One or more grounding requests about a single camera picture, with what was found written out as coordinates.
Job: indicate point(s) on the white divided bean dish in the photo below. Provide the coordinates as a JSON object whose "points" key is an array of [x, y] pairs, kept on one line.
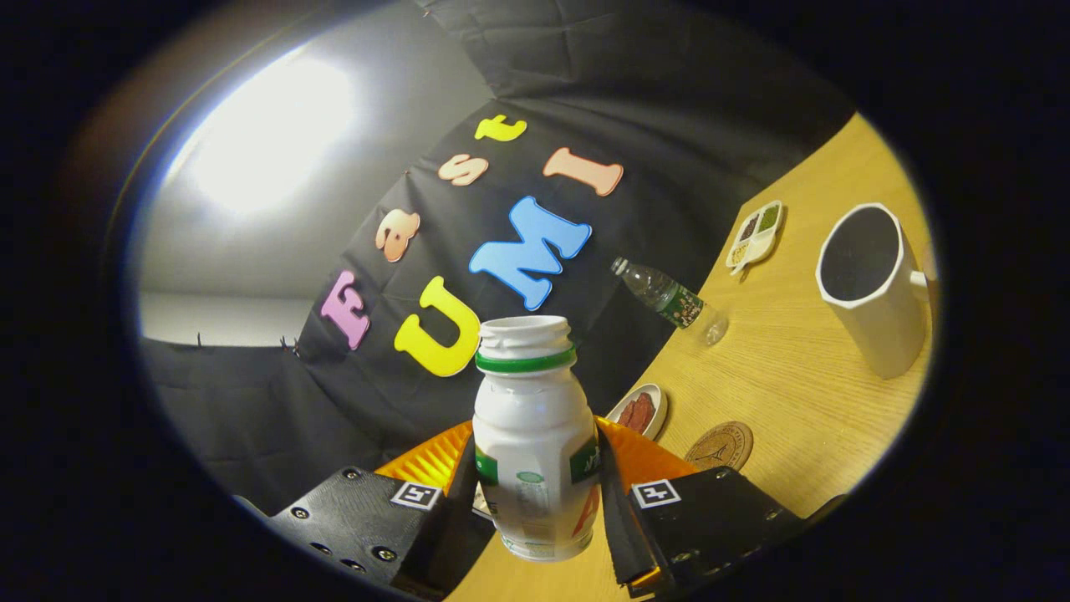
{"points": [[756, 242]]}

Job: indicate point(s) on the round wooden coaster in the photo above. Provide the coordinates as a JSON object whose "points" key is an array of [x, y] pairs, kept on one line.
{"points": [[723, 443]]}

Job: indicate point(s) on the round grey plate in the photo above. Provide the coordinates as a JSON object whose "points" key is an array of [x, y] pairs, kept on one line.
{"points": [[659, 393]]}

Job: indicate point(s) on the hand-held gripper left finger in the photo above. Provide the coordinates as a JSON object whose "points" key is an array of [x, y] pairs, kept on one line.
{"points": [[456, 543]]}

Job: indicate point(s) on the wooden table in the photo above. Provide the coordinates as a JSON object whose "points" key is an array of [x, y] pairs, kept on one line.
{"points": [[794, 401]]}

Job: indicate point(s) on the red sausage slices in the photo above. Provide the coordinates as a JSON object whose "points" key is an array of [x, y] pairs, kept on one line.
{"points": [[639, 412]]}

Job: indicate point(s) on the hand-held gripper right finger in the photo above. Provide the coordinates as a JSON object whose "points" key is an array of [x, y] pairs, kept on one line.
{"points": [[623, 535]]}

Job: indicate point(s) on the clear plastic water bottle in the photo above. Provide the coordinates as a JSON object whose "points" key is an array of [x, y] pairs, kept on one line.
{"points": [[669, 297]]}

